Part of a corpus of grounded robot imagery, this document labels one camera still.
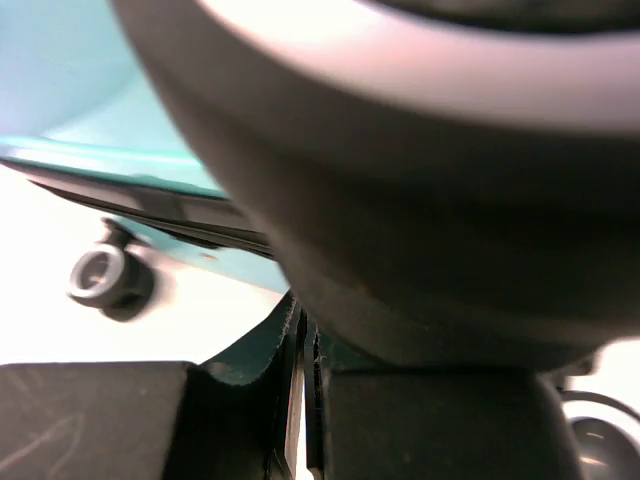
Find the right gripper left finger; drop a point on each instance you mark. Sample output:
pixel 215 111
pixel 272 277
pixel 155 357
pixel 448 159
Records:
pixel 227 418

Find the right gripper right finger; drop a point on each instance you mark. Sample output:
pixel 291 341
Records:
pixel 369 420

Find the pink and teal suitcase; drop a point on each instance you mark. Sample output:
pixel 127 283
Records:
pixel 432 182

